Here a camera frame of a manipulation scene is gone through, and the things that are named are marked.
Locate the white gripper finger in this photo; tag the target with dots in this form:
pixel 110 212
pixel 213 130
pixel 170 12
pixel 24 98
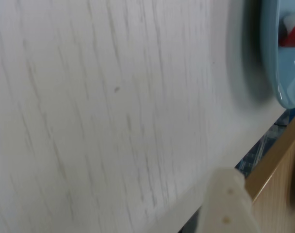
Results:
pixel 225 208

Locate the red tuna nigiri sushi toy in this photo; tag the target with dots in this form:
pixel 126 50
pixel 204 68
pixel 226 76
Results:
pixel 294 36

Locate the light blue ceramic dish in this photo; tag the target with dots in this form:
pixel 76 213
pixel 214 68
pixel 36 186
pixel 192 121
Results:
pixel 283 72

